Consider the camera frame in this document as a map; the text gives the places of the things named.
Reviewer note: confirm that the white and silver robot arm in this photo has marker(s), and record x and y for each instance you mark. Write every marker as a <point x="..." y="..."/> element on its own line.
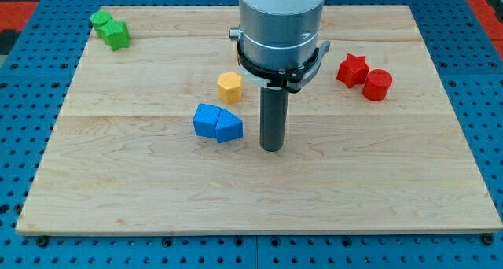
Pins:
<point x="277" y="42"/>

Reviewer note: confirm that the blue triangle block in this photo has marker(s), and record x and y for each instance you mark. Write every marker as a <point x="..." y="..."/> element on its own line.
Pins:
<point x="228" y="127"/>

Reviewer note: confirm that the blue cube block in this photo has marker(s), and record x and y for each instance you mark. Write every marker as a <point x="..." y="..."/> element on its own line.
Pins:
<point x="205" y="120"/>

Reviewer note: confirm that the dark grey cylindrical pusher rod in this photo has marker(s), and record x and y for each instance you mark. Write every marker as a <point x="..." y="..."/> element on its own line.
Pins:
<point x="273" y="113"/>

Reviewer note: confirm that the yellow hexagon block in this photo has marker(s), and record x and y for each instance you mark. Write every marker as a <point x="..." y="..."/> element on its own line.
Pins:
<point x="230" y="87"/>

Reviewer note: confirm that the light wooden board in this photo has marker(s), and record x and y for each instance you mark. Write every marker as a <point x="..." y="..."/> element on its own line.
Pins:
<point x="124" y="160"/>

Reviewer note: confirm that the red star block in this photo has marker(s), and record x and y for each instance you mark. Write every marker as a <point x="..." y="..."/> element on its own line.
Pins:
<point x="353" y="70"/>

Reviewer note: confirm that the red cylinder block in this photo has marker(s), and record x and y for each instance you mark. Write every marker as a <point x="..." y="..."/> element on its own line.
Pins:
<point x="377" y="84"/>

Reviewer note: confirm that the green star block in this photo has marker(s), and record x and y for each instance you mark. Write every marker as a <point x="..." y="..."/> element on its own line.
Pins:
<point x="116" y="34"/>

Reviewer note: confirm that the green cylinder block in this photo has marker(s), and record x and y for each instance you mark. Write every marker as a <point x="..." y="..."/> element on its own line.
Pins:
<point x="100" y="19"/>

